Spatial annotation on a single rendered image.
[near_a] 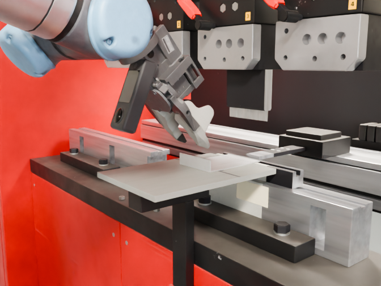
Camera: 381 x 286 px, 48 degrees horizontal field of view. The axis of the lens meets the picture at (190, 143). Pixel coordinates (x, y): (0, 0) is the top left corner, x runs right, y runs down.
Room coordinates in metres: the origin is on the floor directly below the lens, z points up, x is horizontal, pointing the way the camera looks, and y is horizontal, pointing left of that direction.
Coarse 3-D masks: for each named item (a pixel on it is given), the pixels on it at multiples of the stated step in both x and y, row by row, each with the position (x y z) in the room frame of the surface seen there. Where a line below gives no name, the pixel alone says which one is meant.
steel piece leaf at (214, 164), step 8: (184, 160) 0.78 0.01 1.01; (192, 160) 0.76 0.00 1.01; (200, 160) 0.74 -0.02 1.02; (208, 160) 0.73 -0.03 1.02; (216, 160) 0.81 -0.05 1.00; (224, 160) 0.81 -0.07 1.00; (232, 160) 0.81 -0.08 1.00; (240, 160) 0.81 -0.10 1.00; (200, 168) 0.74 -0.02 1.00; (208, 168) 0.73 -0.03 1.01; (216, 168) 0.75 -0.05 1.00; (224, 168) 0.75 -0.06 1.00
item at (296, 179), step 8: (280, 168) 0.76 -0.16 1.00; (288, 168) 0.76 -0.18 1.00; (296, 168) 0.76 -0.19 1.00; (272, 176) 0.76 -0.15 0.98; (280, 176) 0.75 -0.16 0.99; (288, 176) 0.73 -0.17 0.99; (296, 176) 0.73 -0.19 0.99; (280, 184) 0.75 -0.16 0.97; (288, 184) 0.73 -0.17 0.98; (296, 184) 0.73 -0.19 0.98
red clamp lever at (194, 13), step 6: (180, 0) 0.87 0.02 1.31; (186, 0) 0.86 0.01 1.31; (186, 6) 0.85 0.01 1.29; (192, 6) 0.85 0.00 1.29; (186, 12) 0.85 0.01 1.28; (192, 12) 0.84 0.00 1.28; (198, 12) 0.85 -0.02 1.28; (192, 18) 0.84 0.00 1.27; (198, 18) 0.83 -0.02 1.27; (198, 24) 0.82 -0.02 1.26; (204, 24) 0.82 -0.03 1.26; (210, 24) 0.83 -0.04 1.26; (204, 30) 0.83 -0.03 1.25
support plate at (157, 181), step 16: (176, 160) 0.82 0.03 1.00; (112, 176) 0.70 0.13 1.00; (128, 176) 0.70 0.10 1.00; (144, 176) 0.70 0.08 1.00; (160, 176) 0.70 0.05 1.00; (176, 176) 0.70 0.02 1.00; (192, 176) 0.70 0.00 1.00; (208, 176) 0.70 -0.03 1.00; (224, 176) 0.70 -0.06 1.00; (256, 176) 0.72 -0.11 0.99; (144, 192) 0.61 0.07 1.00; (160, 192) 0.61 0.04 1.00; (176, 192) 0.61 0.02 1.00; (192, 192) 0.63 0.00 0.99
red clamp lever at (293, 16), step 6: (264, 0) 0.70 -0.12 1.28; (270, 0) 0.69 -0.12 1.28; (276, 0) 0.69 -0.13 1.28; (282, 0) 0.69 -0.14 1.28; (270, 6) 0.69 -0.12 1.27; (276, 6) 0.68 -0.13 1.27; (282, 6) 0.68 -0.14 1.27; (282, 12) 0.67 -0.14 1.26; (288, 12) 0.66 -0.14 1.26; (294, 12) 0.67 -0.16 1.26; (282, 18) 0.67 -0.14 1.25; (288, 18) 0.66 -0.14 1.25; (294, 18) 0.67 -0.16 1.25; (300, 18) 0.68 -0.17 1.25
